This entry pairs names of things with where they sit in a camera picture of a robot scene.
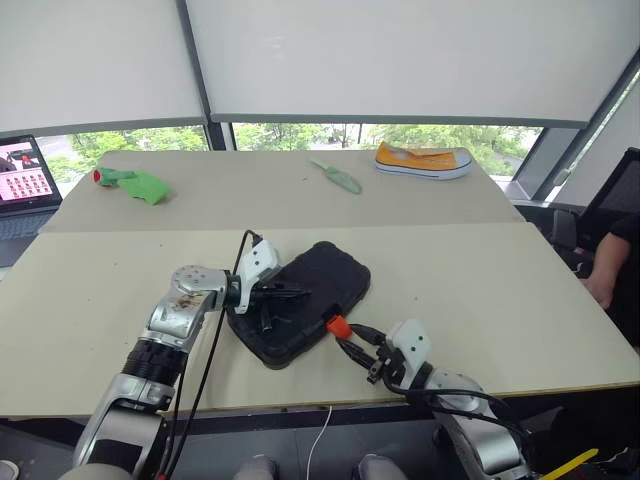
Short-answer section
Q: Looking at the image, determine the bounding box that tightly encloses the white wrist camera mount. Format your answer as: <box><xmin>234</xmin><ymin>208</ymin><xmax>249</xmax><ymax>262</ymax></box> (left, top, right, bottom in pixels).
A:
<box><xmin>233</xmin><ymin>238</ymin><xmax>281</xmax><ymax>315</ymax></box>
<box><xmin>385</xmin><ymin>318</ymin><xmax>434</xmax><ymax>389</ymax></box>

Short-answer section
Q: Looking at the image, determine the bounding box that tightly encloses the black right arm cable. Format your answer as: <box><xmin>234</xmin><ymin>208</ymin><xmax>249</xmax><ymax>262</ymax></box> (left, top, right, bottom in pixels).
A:
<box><xmin>399</xmin><ymin>384</ymin><xmax>532</xmax><ymax>480</ymax></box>

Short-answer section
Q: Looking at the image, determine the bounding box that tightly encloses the green plastic trowel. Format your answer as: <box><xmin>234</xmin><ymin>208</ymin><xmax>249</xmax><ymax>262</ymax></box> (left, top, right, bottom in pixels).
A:
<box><xmin>308</xmin><ymin>157</ymin><xmax>363</xmax><ymax>196</ymax></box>

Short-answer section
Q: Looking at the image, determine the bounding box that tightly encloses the black table frame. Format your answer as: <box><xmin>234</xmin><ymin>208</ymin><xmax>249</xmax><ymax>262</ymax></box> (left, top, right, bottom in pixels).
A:
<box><xmin>0</xmin><ymin>387</ymin><xmax>640</xmax><ymax>451</ymax></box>

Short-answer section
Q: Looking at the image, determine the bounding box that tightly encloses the grey rounded robot leg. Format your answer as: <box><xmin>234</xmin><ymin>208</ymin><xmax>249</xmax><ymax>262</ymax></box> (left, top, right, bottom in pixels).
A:
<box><xmin>357</xmin><ymin>453</ymin><xmax>396</xmax><ymax>480</ymax></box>
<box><xmin>233</xmin><ymin>453</ymin><xmax>279</xmax><ymax>480</ymax></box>

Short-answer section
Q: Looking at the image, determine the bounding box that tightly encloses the person in black shirt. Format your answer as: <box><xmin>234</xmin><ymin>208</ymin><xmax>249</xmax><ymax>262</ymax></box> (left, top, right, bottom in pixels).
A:
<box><xmin>607</xmin><ymin>213</ymin><xmax>640</xmax><ymax>349</ymax></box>

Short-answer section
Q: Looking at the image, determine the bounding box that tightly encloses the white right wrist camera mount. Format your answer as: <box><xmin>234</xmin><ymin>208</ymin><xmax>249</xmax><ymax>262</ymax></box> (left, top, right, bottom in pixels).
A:
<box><xmin>385</xmin><ymin>318</ymin><xmax>434</xmax><ymax>389</ymax></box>

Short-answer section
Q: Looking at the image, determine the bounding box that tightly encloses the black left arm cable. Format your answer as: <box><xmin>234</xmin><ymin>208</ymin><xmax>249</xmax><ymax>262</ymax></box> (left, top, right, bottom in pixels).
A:
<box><xmin>159</xmin><ymin>228</ymin><xmax>265</xmax><ymax>480</ymax></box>

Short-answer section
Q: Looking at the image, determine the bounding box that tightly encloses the yellow canvas shoe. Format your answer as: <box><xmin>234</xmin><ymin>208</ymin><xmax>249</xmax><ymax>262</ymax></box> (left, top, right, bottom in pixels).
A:
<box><xmin>374</xmin><ymin>140</ymin><xmax>474</xmax><ymax>181</ymax></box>

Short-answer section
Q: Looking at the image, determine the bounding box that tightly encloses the black plastic tool case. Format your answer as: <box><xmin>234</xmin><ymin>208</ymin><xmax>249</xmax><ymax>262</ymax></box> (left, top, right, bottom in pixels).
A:
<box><xmin>225</xmin><ymin>240</ymin><xmax>373</xmax><ymax>371</ymax></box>

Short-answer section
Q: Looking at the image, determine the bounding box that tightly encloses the wide white roller blind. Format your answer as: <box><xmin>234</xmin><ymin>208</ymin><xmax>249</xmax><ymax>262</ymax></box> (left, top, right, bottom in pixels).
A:
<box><xmin>184</xmin><ymin>0</ymin><xmax>640</xmax><ymax>129</ymax></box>

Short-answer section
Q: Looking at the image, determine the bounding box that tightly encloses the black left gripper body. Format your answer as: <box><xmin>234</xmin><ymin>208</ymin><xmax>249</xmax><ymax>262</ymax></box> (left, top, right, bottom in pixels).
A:
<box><xmin>249</xmin><ymin>282</ymin><xmax>281</xmax><ymax>307</ymax></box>

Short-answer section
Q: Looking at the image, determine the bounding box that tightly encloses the yellow stick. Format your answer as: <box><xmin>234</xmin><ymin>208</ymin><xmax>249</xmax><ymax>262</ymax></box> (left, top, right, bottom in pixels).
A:
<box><xmin>548</xmin><ymin>447</ymin><xmax>600</xmax><ymax>480</ymax></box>

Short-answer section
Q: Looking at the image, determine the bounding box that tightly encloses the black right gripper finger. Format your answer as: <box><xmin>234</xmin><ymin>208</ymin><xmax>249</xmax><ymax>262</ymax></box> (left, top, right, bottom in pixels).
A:
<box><xmin>335</xmin><ymin>338</ymin><xmax>377</xmax><ymax>374</ymax></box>
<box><xmin>349</xmin><ymin>323</ymin><xmax>387</xmax><ymax>347</ymax></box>

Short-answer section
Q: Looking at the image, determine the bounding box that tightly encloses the open laptop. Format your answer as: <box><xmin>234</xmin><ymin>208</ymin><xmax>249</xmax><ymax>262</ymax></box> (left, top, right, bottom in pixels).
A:
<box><xmin>0</xmin><ymin>133</ymin><xmax>64</xmax><ymax>269</ymax></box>

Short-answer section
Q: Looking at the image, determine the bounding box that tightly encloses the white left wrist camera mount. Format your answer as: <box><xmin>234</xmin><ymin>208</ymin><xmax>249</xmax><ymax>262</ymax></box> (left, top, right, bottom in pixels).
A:
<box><xmin>233</xmin><ymin>238</ymin><xmax>281</xmax><ymax>315</ymax></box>

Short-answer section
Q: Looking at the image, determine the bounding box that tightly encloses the slanted dark window frame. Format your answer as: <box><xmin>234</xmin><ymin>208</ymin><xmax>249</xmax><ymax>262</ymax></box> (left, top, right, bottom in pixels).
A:
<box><xmin>512</xmin><ymin>64</ymin><xmax>640</xmax><ymax>202</ymax></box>

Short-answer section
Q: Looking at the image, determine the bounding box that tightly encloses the person's right hand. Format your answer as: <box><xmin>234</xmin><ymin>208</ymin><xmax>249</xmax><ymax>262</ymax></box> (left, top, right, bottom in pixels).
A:
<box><xmin>584</xmin><ymin>273</ymin><xmax>614</xmax><ymax>309</ymax></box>

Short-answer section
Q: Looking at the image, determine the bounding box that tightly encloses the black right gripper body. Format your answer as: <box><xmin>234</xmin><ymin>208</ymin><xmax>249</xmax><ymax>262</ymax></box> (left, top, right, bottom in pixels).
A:
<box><xmin>367</xmin><ymin>344</ymin><xmax>407</xmax><ymax>386</ymax></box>

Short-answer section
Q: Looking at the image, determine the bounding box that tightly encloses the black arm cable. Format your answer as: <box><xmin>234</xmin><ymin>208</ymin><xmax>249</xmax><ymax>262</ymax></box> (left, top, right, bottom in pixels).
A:
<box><xmin>159</xmin><ymin>228</ymin><xmax>265</xmax><ymax>480</ymax></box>
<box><xmin>399</xmin><ymin>384</ymin><xmax>532</xmax><ymax>480</ymax></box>

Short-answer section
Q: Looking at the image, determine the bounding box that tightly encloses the black office chair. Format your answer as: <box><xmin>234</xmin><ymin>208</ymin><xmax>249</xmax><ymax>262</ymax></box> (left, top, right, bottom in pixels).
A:
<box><xmin>549</xmin><ymin>147</ymin><xmax>640</xmax><ymax>257</ymax></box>

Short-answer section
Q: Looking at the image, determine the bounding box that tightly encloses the dark window frame post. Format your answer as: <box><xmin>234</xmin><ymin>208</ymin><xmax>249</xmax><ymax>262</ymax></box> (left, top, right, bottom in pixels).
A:
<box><xmin>174</xmin><ymin>0</ymin><xmax>239</xmax><ymax>152</ymax></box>

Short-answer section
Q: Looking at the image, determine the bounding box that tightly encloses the white hanging cable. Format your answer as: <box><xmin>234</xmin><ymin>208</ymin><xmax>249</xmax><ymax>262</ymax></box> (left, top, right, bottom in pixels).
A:
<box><xmin>306</xmin><ymin>404</ymin><xmax>334</xmax><ymax>474</ymax></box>

